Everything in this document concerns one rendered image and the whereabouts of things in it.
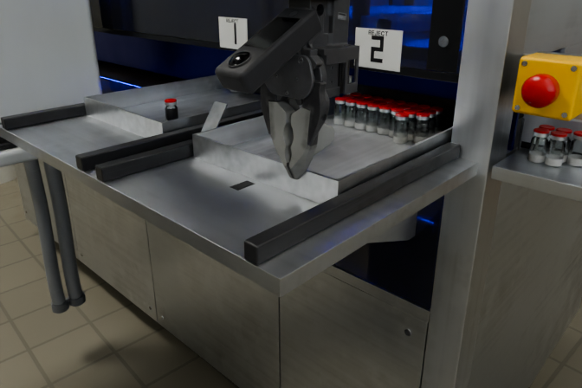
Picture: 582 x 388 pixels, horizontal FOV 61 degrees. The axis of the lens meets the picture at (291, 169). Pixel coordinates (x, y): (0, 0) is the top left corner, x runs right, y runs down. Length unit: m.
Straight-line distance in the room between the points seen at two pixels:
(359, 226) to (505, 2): 0.35
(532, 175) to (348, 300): 0.44
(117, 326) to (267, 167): 1.35
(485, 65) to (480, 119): 0.07
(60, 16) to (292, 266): 1.02
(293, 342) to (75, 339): 0.92
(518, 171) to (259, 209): 0.36
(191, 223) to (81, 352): 1.32
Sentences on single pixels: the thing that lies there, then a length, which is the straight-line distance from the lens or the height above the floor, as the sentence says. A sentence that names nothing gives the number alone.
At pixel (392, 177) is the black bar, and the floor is 0.90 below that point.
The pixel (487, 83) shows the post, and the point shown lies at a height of 0.99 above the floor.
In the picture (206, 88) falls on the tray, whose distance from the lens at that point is 1.15.
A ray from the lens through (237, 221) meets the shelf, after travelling 0.54.
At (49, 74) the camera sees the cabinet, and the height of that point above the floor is 0.91.
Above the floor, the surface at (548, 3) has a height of 1.09.
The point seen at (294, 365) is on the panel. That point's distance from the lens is 1.22.
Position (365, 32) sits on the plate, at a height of 1.04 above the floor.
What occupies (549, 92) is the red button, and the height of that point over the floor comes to 1.00.
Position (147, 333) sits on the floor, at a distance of 1.83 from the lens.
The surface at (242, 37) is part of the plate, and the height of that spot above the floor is 1.01.
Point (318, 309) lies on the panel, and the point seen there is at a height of 0.48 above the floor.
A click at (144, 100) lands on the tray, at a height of 0.89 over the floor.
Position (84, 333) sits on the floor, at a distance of 1.90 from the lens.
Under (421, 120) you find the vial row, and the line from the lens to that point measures 0.79.
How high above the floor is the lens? 1.12
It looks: 21 degrees down
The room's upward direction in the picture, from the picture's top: straight up
